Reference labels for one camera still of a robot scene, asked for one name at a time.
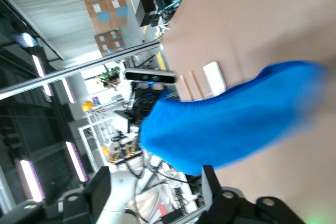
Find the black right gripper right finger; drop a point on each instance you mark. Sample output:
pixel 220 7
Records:
pixel 212 190

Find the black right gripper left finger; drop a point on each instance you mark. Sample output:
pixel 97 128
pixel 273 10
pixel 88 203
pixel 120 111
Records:
pixel 98 190

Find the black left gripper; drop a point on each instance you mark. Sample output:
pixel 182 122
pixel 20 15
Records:
pixel 143 99

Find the blue microfibre towel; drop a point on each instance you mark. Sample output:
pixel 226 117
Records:
pixel 223 124

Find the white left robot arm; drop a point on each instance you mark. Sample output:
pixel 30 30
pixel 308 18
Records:
pixel 116 195

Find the ceiling light strip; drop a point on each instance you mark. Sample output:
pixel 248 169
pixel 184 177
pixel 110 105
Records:
pixel 68 90
pixel 31 180
pixel 38 65
pixel 76 161

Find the green potted plant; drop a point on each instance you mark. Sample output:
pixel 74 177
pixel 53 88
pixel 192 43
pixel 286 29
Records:
pixel 107 75

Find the yellow hard hat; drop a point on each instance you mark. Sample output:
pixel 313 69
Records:
pixel 88 106

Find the long aluminium beam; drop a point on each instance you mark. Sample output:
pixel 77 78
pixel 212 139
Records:
pixel 78 68

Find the white rack with wooden bars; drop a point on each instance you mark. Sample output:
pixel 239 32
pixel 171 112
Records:
pixel 214 77

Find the black computer box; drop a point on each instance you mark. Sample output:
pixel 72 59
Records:
pixel 147 10

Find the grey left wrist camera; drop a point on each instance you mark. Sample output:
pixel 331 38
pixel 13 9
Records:
pixel 149 76

